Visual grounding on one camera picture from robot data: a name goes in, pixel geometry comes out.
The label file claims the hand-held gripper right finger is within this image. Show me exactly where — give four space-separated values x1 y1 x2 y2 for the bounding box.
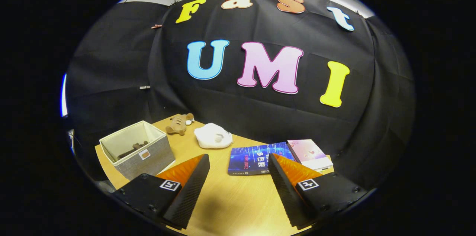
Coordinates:
268 153 377 228

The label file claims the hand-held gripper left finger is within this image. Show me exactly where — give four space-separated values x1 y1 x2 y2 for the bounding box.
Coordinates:
112 153 211 230

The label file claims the grey fabric storage box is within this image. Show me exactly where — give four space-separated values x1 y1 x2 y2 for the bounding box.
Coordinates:
99 120 176 181

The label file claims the pink cover book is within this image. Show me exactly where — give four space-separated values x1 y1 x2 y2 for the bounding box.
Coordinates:
287 139 334 172

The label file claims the dark blue book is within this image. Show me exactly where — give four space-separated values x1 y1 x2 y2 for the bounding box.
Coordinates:
228 141 296 176

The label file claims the white plush toy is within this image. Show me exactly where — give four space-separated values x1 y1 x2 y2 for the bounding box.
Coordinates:
193 123 234 150

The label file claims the brown striped plush toy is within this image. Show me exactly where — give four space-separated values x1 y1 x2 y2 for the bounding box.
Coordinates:
165 113 195 136

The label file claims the black backdrop cloth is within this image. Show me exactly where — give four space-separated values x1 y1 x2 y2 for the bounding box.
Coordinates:
65 0 416 193

